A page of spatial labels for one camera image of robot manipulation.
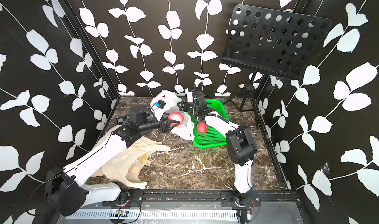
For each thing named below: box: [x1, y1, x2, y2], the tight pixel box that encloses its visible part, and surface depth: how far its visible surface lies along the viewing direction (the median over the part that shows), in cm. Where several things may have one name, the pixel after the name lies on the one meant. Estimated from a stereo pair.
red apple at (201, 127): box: [196, 120, 208, 134], surface depth 97 cm
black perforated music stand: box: [221, 3, 333, 164], surface depth 65 cm
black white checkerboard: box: [117, 116, 128, 125], surface depth 104 cm
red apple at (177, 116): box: [167, 112, 185, 127], surface depth 73 cm
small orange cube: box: [131, 166, 140, 174], surface depth 82 cm
